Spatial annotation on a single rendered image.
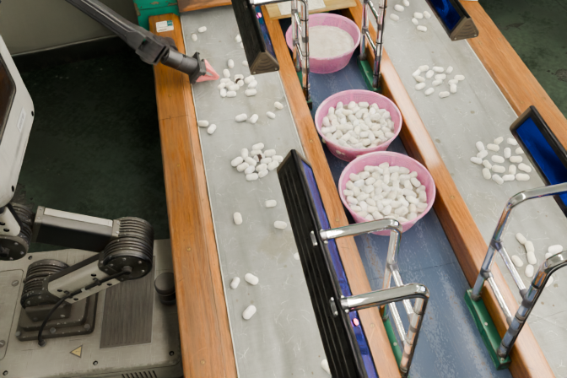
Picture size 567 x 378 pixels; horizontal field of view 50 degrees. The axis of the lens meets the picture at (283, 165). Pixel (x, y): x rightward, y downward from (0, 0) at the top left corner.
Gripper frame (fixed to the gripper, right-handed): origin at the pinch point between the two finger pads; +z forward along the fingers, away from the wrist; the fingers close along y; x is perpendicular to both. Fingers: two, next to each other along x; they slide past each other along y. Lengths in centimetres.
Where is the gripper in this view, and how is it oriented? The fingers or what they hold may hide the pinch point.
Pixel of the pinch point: (216, 77)
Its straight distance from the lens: 208.1
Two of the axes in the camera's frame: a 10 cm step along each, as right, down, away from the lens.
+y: -2.1, -7.4, 6.4
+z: 7.8, 2.7, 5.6
